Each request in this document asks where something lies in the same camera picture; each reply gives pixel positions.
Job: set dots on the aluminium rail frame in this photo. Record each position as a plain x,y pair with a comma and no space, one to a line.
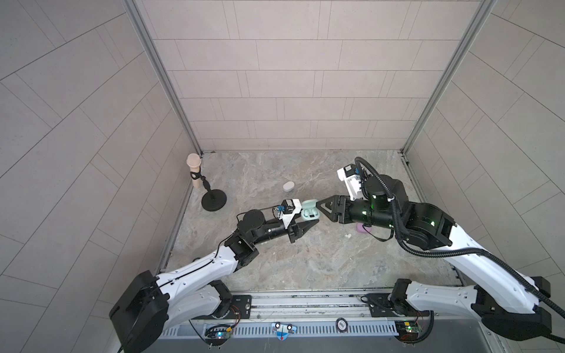
282,305

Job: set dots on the blue white small device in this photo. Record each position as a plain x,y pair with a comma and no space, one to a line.
283,331

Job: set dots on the green earbud charging case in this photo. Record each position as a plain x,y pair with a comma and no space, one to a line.
309,210

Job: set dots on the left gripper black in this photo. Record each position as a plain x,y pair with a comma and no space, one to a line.
297,232

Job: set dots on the white earbud charging case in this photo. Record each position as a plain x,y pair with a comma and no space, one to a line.
288,186

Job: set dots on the round black sticker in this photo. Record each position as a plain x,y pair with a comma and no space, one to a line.
341,325

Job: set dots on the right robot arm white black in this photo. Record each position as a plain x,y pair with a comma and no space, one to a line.
505,301

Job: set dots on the right green circuit board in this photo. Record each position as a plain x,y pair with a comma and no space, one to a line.
407,331

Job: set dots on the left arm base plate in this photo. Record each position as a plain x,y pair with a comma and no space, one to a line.
238,307

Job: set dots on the beige microphone on black stand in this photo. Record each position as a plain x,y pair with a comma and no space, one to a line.
213,199

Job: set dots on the pink earbud charging case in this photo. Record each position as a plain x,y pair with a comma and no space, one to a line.
363,229

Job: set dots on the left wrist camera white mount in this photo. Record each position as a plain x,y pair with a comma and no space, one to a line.
287,211

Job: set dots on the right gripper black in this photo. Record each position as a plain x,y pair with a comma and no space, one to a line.
341,203

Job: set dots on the green circuit board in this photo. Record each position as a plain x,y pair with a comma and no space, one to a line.
407,331
218,335

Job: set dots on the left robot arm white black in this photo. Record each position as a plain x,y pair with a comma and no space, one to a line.
153,303

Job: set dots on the left green circuit board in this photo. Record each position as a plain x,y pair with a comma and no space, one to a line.
218,335

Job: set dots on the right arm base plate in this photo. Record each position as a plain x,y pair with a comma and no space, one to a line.
379,305

